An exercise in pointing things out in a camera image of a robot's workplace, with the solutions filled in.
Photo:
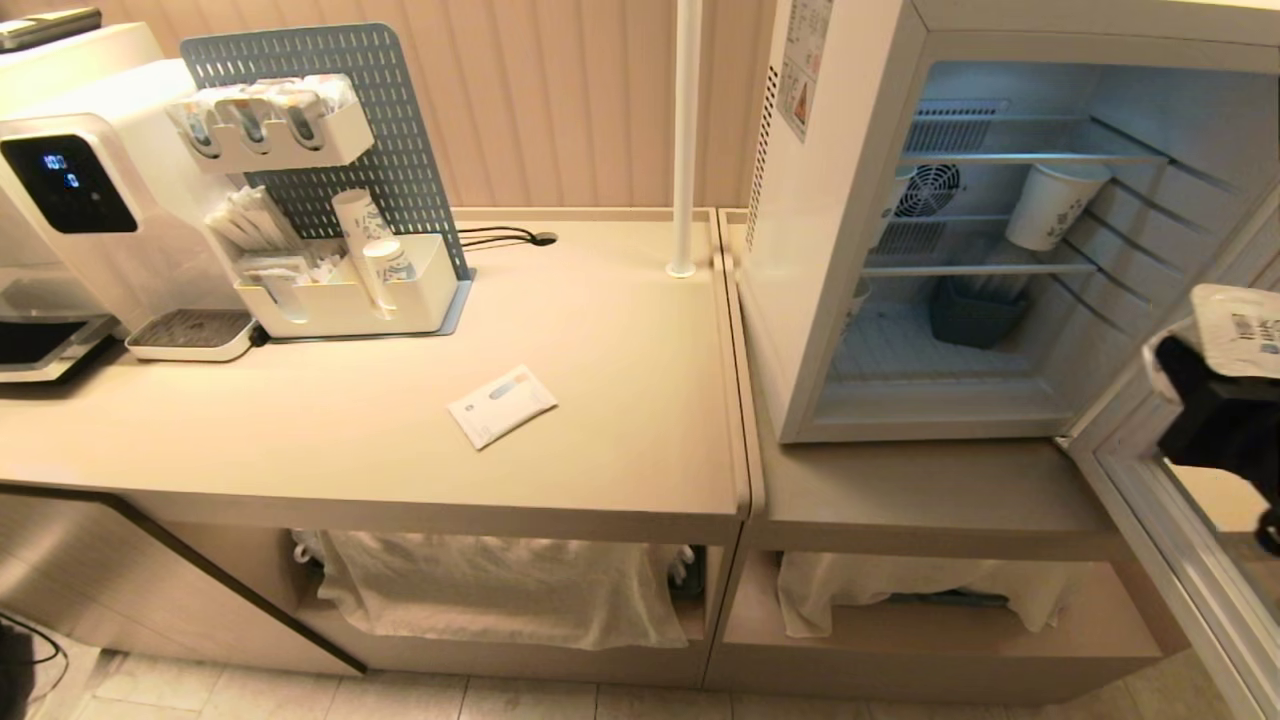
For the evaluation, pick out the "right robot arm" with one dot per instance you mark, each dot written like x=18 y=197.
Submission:
x=1225 y=425

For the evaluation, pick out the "white mini fridge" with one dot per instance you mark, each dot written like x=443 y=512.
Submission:
x=830 y=250

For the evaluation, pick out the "short printed paper cup stack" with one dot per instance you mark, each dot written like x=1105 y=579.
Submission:
x=388 y=262

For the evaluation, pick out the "tall printed paper cup stack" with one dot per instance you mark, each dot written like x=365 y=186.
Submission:
x=357 y=215

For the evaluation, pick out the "fridge fan grille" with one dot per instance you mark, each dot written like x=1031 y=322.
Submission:
x=928 y=190

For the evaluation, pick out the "mini fridge glass door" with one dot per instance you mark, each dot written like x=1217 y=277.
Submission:
x=1180 y=560

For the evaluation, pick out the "white paper packet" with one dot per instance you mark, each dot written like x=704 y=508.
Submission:
x=500 y=405

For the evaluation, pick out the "white pegboard storage bin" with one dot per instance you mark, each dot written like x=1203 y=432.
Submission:
x=420 y=295

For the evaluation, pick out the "white pole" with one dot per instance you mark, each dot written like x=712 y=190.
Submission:
x=686 y=130

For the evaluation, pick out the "wide beige counter cabinet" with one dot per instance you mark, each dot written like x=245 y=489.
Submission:
x=400 y=420

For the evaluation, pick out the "large white cloth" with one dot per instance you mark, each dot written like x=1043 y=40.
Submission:
x=500 y=590

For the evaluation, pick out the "narrow beige counter cabinet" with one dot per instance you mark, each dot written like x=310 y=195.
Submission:
x=920 y=490

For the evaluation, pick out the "grey-blue pegboard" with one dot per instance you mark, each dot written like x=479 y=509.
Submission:
x=400 y=130

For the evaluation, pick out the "blue plastic basket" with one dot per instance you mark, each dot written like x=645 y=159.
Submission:
x=975 y=315

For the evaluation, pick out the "warning label sticker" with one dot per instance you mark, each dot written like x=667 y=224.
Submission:
x=805 y=60

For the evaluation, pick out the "small white cloth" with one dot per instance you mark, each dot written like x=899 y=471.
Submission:
x=900 y=585

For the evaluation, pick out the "white pegboard capsule shelf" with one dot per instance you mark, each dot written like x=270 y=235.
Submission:
x=330 y=140

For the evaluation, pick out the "bundle of wrapped straws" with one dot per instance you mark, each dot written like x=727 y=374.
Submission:
x=250 y=220

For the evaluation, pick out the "white drip tray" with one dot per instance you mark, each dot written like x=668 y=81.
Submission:
x=190 y=335

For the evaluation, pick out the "white coffee machine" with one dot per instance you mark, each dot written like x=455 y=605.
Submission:
x=150 y=180

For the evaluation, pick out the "white sealed container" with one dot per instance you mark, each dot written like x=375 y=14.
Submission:
x=1235 y=325

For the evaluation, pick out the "black and silver appliance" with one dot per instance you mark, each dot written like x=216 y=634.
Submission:
x=40 y=340

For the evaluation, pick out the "dark flat device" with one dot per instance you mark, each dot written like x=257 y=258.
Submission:
x=45 y=25

